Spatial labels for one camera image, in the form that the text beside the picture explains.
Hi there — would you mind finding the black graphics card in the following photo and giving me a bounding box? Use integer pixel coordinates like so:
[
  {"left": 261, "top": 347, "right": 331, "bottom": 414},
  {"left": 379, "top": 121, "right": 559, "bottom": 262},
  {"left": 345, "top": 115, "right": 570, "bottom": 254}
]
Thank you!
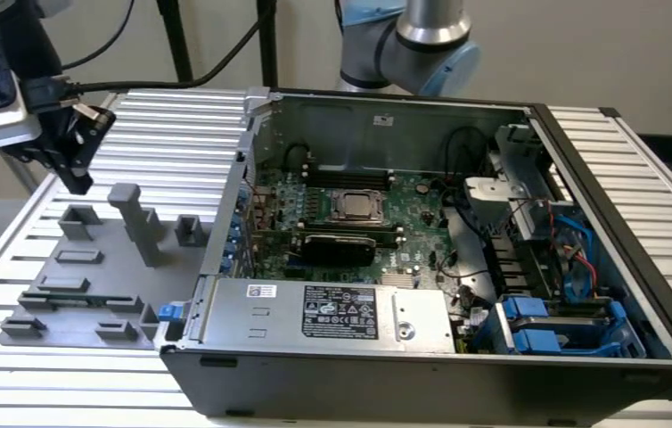
[{"left": 299, "top": 232, "right": 379, "bottom": 268}]

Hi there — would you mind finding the green motherboard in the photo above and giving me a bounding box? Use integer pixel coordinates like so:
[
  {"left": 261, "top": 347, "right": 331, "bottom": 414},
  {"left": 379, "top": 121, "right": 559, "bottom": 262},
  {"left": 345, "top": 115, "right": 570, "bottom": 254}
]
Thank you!
[{"left": 238, "top": 165, "right": 478, "bottom": 295}]

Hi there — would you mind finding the black looped fan wire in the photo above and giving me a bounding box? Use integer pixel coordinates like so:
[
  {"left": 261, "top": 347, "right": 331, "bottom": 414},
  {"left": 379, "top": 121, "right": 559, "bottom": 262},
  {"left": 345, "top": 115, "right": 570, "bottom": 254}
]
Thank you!
[{"left": 282, "top": 142, "right": 313, "bottom": 169}]

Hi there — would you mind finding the red disk wire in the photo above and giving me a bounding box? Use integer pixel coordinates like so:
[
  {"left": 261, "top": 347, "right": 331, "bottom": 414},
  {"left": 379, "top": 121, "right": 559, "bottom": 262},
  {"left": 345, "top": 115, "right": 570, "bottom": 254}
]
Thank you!
[{"left": 546, "top": 199, "right": 599, "bottom": 296}]

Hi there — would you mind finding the silver power supply unit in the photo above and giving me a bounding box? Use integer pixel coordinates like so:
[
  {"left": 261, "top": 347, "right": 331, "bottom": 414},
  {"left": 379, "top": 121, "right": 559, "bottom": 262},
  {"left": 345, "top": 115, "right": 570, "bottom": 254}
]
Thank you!
[{"left": 181, "top": 276, "right": 457, "bottom": 355}]

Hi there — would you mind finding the black RAM slot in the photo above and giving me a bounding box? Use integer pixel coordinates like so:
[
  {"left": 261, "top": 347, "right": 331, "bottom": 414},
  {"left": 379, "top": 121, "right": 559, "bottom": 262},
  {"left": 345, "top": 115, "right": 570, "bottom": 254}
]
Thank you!
[
  {"left": 303, "top": 176, "right": 393, "bottom": 184},
  {"left": 303, "top": 180, "right": 393, "bottom": 189},
  {"left": 303, "top": 167, "right": 393, "bottom": 175},
  {"left": 303, "top": 171, "right": 393, "bottom": 179}
]

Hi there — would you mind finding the thick black camera cable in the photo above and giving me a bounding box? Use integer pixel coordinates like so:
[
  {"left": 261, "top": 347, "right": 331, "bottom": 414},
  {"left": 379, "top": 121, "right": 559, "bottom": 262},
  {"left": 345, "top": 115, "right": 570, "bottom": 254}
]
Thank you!
[{"left": 19, "top": 0, "right": 281, "bottom": 113}]

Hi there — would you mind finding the grey parts rack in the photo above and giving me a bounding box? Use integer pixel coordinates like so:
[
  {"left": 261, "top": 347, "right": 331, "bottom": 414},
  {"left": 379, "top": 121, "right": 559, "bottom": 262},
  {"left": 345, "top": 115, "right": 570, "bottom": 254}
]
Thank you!
[{"left": 0, "top": 181, "right": 218, "bottom": 350}]

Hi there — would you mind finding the black looped power wire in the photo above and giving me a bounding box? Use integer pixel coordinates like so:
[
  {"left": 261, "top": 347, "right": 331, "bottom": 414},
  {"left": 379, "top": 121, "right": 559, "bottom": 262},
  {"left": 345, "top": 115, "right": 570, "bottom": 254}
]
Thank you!
[{"left": 442, "top": 126, "right": 490, "bottom": 180}]

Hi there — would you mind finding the black stand pole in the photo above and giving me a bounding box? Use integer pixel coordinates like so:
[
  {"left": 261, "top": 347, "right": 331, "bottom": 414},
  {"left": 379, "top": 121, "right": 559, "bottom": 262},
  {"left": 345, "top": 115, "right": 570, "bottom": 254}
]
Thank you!
[
  {"left": 154, "top": 0, "right": 194, "bottom": 84},
  {"left": 255, "top": 0, "right": 281, "bottom": 89}
]

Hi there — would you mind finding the black open PC case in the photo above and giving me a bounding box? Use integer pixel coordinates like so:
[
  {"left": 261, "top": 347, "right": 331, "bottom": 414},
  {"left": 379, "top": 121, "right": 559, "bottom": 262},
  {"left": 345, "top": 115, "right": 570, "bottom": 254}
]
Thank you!
[{"left": 158, "top": 86, "right": 672, "bottom": 419}]

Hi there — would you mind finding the thin black cable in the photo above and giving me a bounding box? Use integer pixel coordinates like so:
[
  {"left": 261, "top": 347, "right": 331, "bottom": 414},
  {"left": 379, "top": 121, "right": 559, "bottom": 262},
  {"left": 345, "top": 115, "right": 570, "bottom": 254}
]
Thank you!
[{"left": 59, "top": 0, "right": 137, "bottom": 71}]

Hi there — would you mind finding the blue disk wire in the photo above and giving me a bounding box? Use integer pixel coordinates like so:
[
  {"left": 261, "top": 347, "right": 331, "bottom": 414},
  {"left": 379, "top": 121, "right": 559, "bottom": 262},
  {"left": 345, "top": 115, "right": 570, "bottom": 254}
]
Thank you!
[{"left": 547, "top": 212, "right": 599, "bottom": 309}]

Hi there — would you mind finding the blue plastic drive bracket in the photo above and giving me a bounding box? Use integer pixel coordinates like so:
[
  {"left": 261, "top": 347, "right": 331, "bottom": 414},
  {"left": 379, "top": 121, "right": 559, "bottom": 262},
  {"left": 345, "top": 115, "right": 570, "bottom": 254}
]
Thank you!
[{"left": 469, "top": 292, "right": 653, "bottom": 359}]

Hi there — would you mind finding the silver CPU in socket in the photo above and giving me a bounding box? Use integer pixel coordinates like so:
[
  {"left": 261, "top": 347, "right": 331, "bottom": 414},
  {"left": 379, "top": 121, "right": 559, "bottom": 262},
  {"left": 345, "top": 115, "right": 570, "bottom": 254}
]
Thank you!
[{"left": 325, "top": 188, "right": 373, "bottom": 223}]

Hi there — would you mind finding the grey metal disk bay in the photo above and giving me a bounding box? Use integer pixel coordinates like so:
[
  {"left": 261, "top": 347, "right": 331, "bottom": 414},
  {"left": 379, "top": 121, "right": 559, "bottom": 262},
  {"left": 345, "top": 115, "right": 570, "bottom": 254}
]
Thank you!
[{"left": 462, "top": 123, "right": 578, "bottom": 251}]

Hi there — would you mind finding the blue case latch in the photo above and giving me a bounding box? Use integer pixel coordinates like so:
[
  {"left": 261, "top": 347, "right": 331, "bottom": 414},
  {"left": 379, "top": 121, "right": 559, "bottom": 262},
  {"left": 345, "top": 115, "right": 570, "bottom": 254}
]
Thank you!
[{"left": 158, "top": 301, "right": 185, "bottom": 323}]

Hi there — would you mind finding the silver chipset heat sink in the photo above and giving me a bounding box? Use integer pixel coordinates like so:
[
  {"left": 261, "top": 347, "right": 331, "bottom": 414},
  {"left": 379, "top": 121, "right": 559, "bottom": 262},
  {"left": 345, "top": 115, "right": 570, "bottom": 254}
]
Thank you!
[{"left": 378, "top": 272, "right": 421, "bottom": 287}]

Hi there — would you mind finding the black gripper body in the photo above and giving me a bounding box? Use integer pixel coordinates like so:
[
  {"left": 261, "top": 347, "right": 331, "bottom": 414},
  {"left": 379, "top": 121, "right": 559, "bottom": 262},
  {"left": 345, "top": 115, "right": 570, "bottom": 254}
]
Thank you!
[{"left": 0, "top": 15, "right": 85, "bottom": 153}]

